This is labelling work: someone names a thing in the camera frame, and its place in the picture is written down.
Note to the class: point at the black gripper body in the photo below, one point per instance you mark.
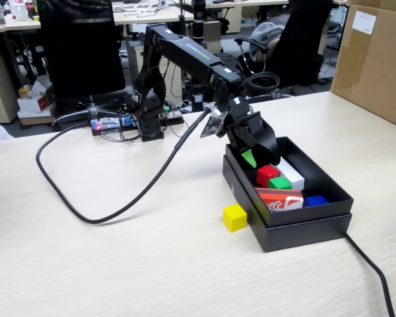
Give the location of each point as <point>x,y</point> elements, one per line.
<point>237,115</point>

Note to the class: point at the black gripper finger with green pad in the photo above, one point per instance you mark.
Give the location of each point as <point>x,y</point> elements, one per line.
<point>249,158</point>

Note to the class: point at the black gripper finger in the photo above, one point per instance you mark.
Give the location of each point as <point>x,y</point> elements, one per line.
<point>267,138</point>

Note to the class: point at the red cube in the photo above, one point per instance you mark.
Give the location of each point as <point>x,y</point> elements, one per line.
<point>266,174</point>

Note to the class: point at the green cube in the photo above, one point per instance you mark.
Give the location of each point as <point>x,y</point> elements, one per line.
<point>280,184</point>

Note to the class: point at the yellow cube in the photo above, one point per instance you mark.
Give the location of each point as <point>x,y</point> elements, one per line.
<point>234,218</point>

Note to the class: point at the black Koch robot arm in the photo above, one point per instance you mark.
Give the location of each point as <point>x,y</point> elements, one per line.
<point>184,49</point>

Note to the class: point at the white rectangular box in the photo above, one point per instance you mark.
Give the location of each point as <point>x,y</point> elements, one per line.
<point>295,180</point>

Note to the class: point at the black box tray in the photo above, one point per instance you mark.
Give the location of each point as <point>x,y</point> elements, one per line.
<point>316,213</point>

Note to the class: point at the black open box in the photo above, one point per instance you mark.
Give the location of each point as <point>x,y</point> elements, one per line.
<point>300,235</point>

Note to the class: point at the large cardboard box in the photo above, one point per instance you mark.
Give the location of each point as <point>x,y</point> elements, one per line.
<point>373,66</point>

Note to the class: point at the orange white carton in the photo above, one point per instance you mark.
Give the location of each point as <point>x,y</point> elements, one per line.
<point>277,199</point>

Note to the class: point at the circuit board green terminal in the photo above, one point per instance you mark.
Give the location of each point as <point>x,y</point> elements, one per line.
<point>175,115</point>

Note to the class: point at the blue cube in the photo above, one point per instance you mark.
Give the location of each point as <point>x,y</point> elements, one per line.
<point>315,200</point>

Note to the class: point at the grey cloth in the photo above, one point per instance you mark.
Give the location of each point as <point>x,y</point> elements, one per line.
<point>267,33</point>

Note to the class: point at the black pole white rings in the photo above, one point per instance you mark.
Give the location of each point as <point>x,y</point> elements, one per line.
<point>198,20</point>

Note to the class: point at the beige office desk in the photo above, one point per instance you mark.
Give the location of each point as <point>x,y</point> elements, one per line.
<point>168,13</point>
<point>19,24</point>

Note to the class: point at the circuit board red LED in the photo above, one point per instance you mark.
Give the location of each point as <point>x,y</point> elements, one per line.
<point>109,123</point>

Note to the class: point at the black mesh office chair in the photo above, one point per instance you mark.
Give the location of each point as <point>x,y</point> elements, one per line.
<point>79,49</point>

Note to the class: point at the white open carton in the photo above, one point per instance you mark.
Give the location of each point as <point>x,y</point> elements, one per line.
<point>41,86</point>

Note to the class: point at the brown flat carton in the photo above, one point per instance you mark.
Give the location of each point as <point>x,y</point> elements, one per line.
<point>36,119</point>

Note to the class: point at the small white red carton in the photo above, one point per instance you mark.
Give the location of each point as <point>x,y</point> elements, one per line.
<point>31,103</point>

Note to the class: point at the cola bottle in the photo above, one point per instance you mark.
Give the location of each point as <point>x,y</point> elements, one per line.
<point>31,10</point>

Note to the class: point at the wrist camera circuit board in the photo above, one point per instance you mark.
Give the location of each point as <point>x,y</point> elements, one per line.
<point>212,127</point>

